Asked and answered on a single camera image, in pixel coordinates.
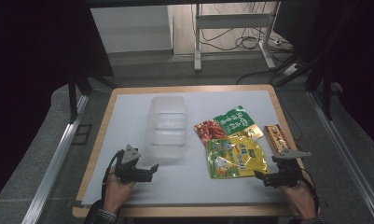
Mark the dark curtain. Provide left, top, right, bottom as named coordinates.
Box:
left=272, top=0, right=374, bottom=146
left=0, top=0, right=115, bottom=208

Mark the clear plastic container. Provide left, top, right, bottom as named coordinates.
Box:
left=145, top=95, right=188, bottom=162

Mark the white metal desk frame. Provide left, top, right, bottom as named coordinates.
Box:
left=193, top=2, right=282, bottom=73

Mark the white panel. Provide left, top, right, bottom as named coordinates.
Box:
left=90, top=5, right=173, bottom=54

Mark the brown chocolate bar packet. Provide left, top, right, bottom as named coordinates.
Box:
left=263, top=123, right=293, bottom=156

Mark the black floor cable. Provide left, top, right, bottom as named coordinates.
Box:
left=235, top=69, right=281, bottom=86

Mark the yellow spouted pouch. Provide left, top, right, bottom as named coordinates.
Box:
left=205, top=136, right=270, bottom=180

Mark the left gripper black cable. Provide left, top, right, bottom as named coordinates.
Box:
left=101, top=149, right=125, bottom=203

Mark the black floor bracket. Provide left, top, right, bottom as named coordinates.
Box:
left=71, top=123, right=93, bottom=146

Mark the person's right hand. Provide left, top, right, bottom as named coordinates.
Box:
left=280, top=173, right=320, bottom=220

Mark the black metal stand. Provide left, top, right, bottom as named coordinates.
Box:
left=67, top=72, right=118, bottom=124
left=270, top=52, right=344, bottom=121

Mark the person's left hand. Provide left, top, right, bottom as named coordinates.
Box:
left=103, top=165, right=136, bottom=217

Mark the white power strip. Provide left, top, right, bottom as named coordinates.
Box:
left=280, top=63, right=301, bottom=77

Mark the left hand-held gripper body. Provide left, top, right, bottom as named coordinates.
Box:
left=114, top=144, right=154, bottom=184

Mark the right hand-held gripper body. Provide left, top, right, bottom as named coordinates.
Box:
left=265, top=147, right=312, bottom=189

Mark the tangle of floor cables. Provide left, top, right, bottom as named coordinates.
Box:
left=200, top=27, right=271, bottom=52

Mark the green and red sauce packet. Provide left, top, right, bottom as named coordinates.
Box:
left=193, top=105, right=264, bottom=147

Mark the aluminium rail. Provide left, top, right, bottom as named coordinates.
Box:
left=308, top=90, right=374, bottom=224
left=21, top=93, right=90, bottom=224

